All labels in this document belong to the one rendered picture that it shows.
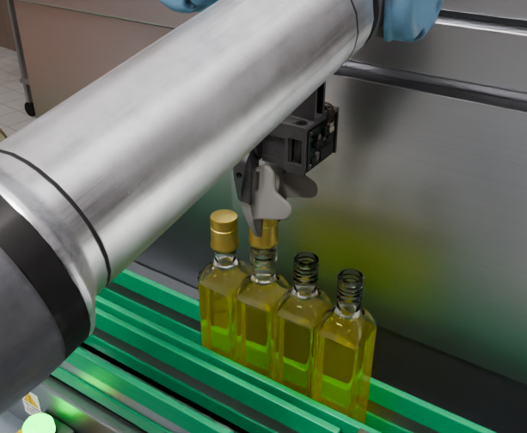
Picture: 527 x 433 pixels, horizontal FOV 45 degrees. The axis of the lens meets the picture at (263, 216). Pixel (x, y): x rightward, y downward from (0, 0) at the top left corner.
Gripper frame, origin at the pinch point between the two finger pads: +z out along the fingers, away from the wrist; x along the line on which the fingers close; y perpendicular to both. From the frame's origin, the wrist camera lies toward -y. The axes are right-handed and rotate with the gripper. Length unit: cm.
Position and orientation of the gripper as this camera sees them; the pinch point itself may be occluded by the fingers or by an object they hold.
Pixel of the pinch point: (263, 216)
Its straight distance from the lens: 73.4
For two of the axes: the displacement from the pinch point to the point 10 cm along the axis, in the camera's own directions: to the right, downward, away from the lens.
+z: 0.0, 8.6, 5.0
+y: 8.4, 2.8, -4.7
